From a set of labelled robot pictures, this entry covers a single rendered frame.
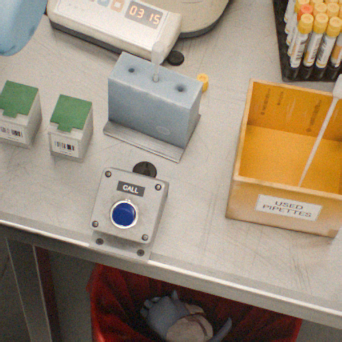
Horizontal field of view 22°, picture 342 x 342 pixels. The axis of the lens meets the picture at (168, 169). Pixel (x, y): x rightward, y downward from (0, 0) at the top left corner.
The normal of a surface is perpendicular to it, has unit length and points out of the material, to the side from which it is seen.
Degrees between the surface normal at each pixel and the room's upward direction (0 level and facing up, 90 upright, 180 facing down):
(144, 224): 30
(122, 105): 90
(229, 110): 0
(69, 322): 0
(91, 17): 25
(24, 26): 92
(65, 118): 0
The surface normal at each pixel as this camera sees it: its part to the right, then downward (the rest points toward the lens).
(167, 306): -0.17, -0.37
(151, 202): -0.08, 0.00
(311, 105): -0.18, 0.86
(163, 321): 0.20, -0.15
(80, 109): 0.06, -0.48
